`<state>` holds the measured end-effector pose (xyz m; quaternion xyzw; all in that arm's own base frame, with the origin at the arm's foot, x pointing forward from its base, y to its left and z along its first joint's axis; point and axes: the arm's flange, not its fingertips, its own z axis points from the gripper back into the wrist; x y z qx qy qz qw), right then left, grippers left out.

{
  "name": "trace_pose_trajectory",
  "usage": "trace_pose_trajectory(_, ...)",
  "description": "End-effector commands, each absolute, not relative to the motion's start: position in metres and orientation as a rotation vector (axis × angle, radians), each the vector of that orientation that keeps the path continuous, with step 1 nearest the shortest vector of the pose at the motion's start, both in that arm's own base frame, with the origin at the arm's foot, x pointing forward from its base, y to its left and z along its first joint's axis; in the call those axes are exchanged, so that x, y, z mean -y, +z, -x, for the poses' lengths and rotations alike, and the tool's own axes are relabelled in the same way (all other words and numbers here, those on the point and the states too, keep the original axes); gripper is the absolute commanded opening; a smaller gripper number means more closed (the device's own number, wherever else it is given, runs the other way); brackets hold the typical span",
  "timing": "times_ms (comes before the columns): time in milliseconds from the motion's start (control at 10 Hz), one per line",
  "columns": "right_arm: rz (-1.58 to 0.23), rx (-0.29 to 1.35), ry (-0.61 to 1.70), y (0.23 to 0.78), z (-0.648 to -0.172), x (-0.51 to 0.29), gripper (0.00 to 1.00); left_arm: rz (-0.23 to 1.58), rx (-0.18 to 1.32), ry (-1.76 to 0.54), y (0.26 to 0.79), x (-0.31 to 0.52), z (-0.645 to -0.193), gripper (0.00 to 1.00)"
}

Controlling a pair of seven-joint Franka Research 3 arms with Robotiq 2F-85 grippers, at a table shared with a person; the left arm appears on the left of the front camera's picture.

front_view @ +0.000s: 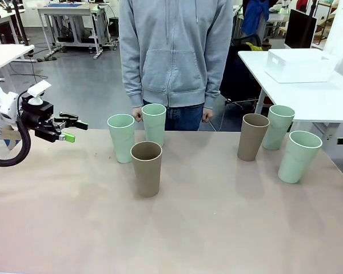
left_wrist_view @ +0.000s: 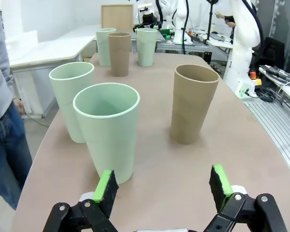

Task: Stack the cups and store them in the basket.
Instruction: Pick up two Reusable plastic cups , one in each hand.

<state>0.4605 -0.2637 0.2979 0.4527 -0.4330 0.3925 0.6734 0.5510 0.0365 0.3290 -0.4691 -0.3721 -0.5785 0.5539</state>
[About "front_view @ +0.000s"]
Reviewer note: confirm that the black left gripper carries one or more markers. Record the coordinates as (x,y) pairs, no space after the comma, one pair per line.
(37,112)

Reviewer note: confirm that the mint green plastic cup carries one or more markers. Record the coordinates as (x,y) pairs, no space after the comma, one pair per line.
(155,128)
(277,134)
(297,165)
(123,145)

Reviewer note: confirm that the brown plastic cup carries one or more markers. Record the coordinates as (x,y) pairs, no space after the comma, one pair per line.
(250,142)
(147,177)

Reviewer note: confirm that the white plastic basket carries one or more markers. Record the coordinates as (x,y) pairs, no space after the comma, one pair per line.
(300,61)

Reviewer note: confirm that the person's right forearm grey sleeve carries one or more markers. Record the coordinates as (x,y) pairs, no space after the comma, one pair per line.
(130,85)

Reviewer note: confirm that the person's left forearm grey sleeve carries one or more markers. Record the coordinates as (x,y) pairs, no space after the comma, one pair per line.
(214,85)

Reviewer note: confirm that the person's right hand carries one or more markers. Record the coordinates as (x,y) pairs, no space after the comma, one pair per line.
(137,114)

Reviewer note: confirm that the person's left hand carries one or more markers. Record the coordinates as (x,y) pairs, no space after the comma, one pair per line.
(208,114)

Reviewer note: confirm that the white side table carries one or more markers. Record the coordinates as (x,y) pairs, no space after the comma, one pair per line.
(303,97)

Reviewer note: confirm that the beige cardboard piece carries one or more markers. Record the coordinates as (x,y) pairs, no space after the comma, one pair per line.
(8,136)

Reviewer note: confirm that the white flat lid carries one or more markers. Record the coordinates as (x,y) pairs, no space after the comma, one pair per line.
(288,79)

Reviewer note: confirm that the white desk with legs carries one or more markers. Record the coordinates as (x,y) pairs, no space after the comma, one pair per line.
(5,55)

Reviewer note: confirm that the person's blue jeans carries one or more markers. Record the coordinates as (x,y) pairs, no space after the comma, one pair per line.
(183,117)

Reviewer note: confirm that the grey lab workbench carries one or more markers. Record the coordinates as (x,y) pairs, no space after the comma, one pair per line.
(65,11)

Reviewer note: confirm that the black stand pole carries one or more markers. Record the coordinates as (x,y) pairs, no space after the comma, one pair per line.
(19,23)

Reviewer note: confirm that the black computer monitor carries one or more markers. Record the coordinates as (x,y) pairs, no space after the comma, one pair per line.
(300,28)

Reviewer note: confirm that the black office chair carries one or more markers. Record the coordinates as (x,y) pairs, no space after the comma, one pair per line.
(237,74)

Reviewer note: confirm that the white background desk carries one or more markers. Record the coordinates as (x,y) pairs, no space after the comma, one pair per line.
(0,18)

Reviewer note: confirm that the yellow cloth item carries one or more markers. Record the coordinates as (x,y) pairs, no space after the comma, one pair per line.
(253,47)

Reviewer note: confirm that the person's grey hoodie torso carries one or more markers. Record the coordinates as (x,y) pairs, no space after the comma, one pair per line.
(174,42)

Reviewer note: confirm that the blue hanging jacket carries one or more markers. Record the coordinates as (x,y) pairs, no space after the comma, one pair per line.
(254,17)

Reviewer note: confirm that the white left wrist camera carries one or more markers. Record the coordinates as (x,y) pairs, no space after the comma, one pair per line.
(38,88)

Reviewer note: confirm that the wooden chair frame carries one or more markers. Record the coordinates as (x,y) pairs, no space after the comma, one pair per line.
(324,28)

